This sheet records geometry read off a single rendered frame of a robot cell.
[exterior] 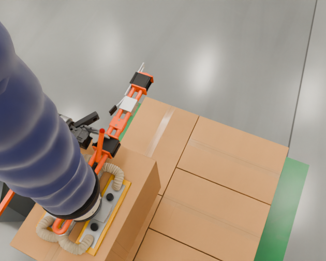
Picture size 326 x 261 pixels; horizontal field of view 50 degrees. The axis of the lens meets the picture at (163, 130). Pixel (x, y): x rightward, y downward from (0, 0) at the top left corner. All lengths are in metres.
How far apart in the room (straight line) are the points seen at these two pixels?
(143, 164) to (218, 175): 0.67
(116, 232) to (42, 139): 0.78
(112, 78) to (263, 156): 1.60
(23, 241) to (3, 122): 0.97
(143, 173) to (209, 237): 0.65
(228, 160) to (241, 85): 1.11
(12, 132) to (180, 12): 3.06
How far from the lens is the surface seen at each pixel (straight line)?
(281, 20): 3.71
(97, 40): 3.53
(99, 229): 1.52
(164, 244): 2.03
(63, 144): 0.95
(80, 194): 1.22
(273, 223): 2.69
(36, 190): 1.04
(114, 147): 1.48
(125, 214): 1.54
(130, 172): 1.59
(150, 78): 1.64
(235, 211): 2.09
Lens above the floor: 2.55
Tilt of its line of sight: 62 degrees down
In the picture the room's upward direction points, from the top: 6 degrees counter-clockwise
